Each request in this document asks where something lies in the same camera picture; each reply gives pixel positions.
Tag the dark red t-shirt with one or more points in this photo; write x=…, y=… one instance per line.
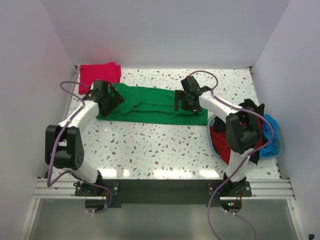
x=220, y=145

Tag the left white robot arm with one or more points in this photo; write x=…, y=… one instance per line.
x=64, y=149

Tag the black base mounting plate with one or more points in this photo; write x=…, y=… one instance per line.
x=116, y=193

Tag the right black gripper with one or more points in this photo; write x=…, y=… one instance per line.
x=180, y=95

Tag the folded pink red t-shirt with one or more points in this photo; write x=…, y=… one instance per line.
x=110, y=72

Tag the green t-shirt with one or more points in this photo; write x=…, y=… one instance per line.
x=152, y=106

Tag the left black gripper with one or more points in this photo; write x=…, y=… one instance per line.
x=116, y=100

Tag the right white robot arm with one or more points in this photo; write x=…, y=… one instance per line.
x=242, y=128

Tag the black t-shirt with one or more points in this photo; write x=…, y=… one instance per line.
x=258, y=109

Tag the translucent blue laundry basket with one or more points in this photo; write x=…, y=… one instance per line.
x=274, y=150

